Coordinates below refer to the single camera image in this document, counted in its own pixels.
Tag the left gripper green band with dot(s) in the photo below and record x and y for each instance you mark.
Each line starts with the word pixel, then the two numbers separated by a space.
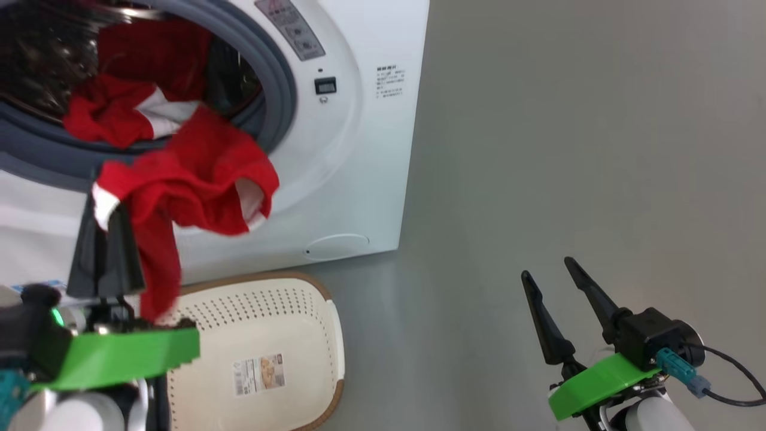
pixel 119 356

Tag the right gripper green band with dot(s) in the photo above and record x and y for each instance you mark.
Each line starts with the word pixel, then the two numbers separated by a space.
pixel 598 383

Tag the red and white garment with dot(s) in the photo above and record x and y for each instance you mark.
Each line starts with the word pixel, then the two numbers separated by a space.
pixel 197 173

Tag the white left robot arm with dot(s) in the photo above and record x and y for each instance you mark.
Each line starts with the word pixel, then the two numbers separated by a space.
pixel 78 413

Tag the cream perforated laundry basket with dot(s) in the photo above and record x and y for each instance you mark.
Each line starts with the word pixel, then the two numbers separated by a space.
pixel 281 323

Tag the paper label in basket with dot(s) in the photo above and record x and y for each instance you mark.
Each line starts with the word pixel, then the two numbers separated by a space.
pixel 258 374

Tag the grey rubber door gasket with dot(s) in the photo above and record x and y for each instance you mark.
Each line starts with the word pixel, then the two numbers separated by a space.
pixel 281 78

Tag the white front-load washing machine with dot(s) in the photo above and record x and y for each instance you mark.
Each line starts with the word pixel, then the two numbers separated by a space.
pixel 359 167

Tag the black door lock slot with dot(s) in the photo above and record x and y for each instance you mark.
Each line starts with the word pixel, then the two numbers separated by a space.
pixel 325 85

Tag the blue energy label sticker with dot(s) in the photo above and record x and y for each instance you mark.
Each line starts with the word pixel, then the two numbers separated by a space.
pixel 39 286

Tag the teal connector on right gripper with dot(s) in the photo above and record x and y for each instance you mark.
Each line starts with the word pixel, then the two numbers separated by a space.
pixel 673 362

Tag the teal connector on gripper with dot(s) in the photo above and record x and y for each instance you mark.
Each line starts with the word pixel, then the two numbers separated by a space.
pixel 11 392
pixel 673 362

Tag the teal connector on left gripper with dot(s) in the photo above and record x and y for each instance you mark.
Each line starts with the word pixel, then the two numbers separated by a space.
pixel 11 392

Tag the steel perforated washer drum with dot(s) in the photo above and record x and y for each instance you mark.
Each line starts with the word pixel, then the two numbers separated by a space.
pixel 42 54

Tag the round white filter cover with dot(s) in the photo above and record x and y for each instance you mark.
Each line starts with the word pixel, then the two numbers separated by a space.
pixel 338 246

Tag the grey warning sticker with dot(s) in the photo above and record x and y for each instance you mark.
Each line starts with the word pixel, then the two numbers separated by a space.
pixel 293 30

